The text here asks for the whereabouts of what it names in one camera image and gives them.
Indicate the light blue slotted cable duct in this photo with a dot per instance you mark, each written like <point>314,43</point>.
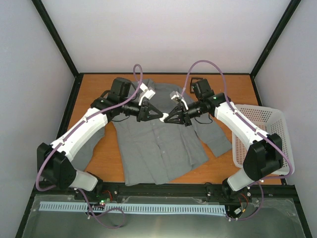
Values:
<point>142,209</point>

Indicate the grey button-up shirt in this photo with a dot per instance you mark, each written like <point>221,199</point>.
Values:
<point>158,152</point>

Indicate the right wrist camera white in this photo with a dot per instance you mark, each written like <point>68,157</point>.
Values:
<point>177,98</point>

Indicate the white plastic perforated basket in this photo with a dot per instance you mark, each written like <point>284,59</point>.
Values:
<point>272,123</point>

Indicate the left black frame post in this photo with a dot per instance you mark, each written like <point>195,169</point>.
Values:
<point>44,15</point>

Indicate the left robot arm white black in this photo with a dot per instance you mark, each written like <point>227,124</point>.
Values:
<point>54,160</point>

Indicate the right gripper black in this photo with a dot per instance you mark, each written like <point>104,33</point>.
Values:
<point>178,110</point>

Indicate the right black frame post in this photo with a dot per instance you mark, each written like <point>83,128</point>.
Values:
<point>285,18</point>

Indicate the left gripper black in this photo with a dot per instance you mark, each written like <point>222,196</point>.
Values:
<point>143,114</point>

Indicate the black brooch box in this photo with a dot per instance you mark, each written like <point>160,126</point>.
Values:
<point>193,83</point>

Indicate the white round brooch backing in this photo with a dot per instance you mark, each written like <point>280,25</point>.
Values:
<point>164,116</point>

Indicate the metal base plate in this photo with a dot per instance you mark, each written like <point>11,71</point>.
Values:
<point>269,218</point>

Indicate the black frame post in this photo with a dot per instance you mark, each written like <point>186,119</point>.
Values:
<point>44,15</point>
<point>285,18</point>

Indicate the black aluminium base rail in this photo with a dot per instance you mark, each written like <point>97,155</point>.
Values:
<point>206,192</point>

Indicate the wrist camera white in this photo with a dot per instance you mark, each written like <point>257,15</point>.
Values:
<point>147,93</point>
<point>177,98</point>

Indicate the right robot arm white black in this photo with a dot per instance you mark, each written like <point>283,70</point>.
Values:
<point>263,150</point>

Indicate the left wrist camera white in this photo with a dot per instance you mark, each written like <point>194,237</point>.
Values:
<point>147,93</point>

